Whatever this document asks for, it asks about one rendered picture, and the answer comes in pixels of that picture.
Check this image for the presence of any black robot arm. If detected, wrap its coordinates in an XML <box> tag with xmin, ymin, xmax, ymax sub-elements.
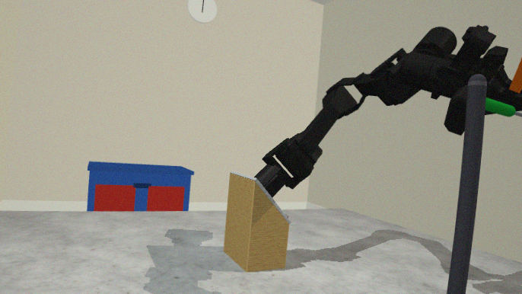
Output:
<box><xmin>255</xmin><ymin>25</ymin><xmax>496</xmax><ymax>197</ymax></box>

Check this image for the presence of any orange handle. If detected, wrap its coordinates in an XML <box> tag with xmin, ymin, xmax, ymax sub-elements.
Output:
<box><xmin>509</xmin><ymin>58</ymin><xmax>522</xmax><ymax>93</ymax></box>

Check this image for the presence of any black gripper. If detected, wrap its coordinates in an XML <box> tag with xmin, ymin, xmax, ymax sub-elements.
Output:
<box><xmin>425</xmin><ymin>46</ymin><xmax>522</xmax><ymax>136</ymax></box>

